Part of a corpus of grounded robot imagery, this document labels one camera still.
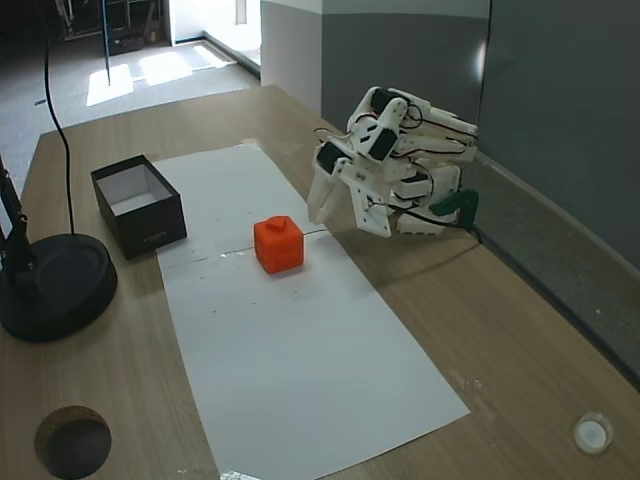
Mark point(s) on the black crate on floor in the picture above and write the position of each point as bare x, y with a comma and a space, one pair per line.
125, 46

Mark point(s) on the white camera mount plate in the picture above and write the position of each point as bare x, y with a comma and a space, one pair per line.
372, 215

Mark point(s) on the small white round cap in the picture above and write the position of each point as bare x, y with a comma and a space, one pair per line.
593, 433

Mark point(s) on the white paper sheet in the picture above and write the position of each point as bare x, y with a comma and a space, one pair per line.
300, 350
225, 190

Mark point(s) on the dark thin pole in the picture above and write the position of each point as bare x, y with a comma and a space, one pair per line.
106, 45

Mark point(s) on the green table clamp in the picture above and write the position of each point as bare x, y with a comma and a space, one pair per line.
457, 202

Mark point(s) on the dark brown open box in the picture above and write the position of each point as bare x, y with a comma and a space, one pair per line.
150, 220

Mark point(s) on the orange cube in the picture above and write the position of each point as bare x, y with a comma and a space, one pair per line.
280, 247

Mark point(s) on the black lamp stand round base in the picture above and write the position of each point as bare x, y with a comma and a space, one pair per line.
60, 285

